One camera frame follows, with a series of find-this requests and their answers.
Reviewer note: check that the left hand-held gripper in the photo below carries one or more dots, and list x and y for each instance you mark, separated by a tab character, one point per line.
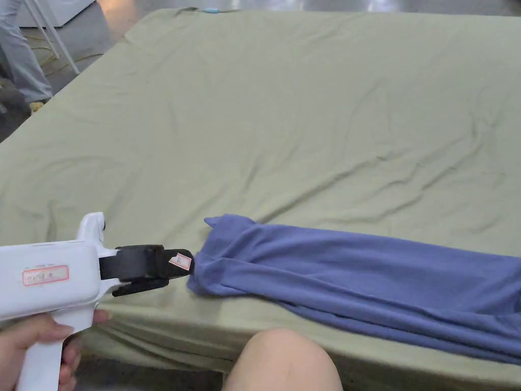
49	277

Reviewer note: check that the blue shirt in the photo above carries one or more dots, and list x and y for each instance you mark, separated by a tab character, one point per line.
346	269

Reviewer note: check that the person's left hand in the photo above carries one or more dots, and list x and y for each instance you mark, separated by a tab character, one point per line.
20	350

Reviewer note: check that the bed with pale green sheet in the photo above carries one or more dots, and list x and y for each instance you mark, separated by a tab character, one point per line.
285	122

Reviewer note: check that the small blue clip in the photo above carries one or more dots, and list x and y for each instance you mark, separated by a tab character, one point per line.
211	10

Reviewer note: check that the white metal frame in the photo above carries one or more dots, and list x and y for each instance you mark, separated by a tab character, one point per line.
57	45

